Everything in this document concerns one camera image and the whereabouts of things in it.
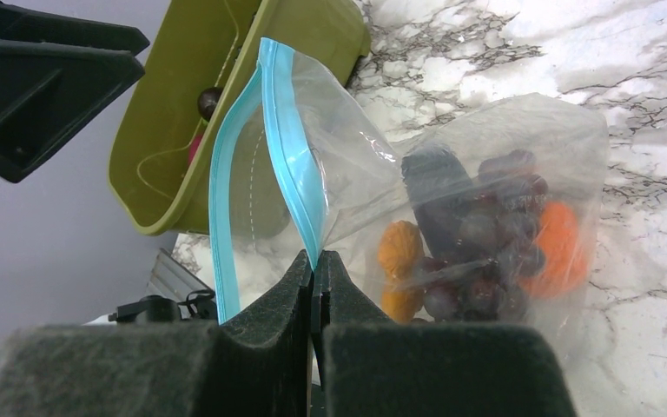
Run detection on red toy grapes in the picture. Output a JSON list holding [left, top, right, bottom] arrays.
[[417, 149, 548, 321]]

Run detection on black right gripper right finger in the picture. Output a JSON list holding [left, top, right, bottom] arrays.
[[313, 251, 576, 416]]

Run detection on aluminium frame rail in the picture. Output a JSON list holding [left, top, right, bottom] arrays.
[[145, 248, 218, 321]]

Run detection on clear zip top bag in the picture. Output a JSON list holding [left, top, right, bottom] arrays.
[[208, 38, 609, 361]]

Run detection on brown toy fruit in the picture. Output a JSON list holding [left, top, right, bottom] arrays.
[[377, 221, 425, 323]]

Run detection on red toy fruit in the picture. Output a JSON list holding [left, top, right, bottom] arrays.
[[188, 134, 203, 165]]

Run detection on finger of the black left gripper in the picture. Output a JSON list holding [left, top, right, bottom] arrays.
[[0, 40, 144, 182], [0, 2, 150, 56]]

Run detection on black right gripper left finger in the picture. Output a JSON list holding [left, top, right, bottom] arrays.
[[0, 253, 312, 416]]

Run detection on orange toy fruit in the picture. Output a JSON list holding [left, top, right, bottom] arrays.
[[518, 201, 589, 299]]

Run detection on olive green plastic bin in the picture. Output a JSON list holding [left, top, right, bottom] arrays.
[[108, 1, 371, 235]]

